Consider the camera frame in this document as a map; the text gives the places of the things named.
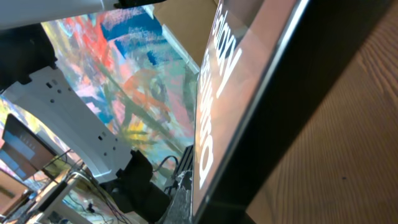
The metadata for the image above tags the dark computer monitor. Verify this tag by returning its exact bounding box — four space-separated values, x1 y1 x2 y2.
1 114 57 180

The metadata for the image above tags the brown cardboard box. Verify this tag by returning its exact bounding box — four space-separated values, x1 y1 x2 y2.
154 0 217 65

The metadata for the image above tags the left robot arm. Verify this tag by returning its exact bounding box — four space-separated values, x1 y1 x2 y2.
1 0 170 223

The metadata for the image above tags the white desk with cables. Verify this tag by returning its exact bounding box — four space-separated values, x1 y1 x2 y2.
1 159 138 224

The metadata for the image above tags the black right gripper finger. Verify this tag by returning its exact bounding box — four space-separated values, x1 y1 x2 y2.
163 170 192 224

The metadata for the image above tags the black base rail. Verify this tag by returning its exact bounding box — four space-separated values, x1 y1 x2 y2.
175 145 194 176

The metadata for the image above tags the Galaxy S25 Ultra smartphone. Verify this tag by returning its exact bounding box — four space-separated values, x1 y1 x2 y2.
190 0 391 223

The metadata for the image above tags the colourful abstract painting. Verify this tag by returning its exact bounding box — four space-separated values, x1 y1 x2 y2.
1 7 197 165

